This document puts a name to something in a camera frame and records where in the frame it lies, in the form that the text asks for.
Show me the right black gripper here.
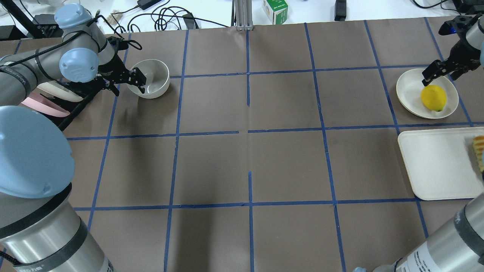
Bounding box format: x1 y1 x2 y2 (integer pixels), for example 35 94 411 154
422 40 481 87

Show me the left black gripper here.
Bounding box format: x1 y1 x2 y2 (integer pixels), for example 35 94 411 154
99 53 146 97

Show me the yellow lemon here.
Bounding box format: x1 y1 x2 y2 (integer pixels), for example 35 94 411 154
420 85 447 112

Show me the white bowl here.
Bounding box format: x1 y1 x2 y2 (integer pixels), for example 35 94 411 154
127 59 171 99

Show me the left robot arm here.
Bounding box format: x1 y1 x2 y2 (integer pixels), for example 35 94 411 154
1 3 146 272

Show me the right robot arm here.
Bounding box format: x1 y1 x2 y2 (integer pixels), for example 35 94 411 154
375 14 484 272

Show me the black dish rack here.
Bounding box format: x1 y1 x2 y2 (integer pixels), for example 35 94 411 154
33 78 105 131

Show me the white round plate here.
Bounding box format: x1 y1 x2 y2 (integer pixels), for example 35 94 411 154
396 68 459 119

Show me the white plate in rack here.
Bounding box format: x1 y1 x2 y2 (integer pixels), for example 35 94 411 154
37 81 83 103

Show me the black power adapter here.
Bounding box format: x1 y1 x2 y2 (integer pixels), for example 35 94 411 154
137 0 161 10

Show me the pink plate in rack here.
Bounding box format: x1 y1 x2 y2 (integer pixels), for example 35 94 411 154
21 96 70 117

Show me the white rectangular tray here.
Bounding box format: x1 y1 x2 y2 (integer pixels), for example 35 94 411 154
397 127 483 200

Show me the green white carton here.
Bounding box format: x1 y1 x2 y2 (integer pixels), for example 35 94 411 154
262 0 289 25

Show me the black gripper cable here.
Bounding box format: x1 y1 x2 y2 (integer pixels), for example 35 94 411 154
91 15 143 51

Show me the aluminium frame post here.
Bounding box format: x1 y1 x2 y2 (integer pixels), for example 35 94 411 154
232 0 254 31

